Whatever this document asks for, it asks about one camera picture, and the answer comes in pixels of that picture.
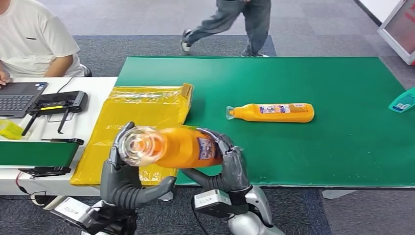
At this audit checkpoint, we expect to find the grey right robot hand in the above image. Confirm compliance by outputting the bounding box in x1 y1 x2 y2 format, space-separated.
181 128 252 193

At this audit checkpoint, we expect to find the person's hand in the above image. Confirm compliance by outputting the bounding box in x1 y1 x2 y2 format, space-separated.
0 70 13 89

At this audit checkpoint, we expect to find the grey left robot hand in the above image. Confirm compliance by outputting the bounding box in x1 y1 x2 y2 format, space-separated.
99 121 177 203

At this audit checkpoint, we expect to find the orange detergent bottle clear cap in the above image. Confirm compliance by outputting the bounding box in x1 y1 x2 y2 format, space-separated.
226 103 315 123
118 125 224 169

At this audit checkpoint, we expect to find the teal plastic bottle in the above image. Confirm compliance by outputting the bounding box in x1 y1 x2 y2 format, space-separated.
388 87 415 114

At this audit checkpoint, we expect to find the dark grey laptop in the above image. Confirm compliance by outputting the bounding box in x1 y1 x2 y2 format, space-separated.
0 82 49 119

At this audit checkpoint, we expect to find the yellow-green plastic packet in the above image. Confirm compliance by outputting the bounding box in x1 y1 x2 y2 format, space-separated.
0 118 25 141

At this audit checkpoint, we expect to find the person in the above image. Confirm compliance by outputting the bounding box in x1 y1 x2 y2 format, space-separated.
180 0 272 58
0 0 86 89

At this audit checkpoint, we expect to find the black remote controller with antennas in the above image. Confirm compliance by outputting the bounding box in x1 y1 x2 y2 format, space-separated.
21 91 89 137

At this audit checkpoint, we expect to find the yellow plastic wrapped package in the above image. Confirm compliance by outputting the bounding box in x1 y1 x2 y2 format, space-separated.
69 83 194 187

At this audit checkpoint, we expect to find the green table mat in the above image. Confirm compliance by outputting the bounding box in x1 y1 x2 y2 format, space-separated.
115 56 415 188

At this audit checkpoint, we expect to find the small green belt conveyor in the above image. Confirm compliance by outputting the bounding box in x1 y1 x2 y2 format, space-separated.
0 138 85 179

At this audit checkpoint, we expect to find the white framed red sign board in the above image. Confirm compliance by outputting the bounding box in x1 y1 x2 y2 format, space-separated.
377 0 415 66

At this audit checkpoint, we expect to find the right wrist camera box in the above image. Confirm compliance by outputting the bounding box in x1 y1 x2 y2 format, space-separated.
193 189 249 218

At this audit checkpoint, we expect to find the thin black desk cable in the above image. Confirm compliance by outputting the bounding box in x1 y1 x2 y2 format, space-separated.
56 76 75 94

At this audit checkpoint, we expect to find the black camera cable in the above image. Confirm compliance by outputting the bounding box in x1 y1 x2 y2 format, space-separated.
190 201 211 235

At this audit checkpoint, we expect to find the red cable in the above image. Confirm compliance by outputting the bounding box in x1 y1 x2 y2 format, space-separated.
14 171 46 199

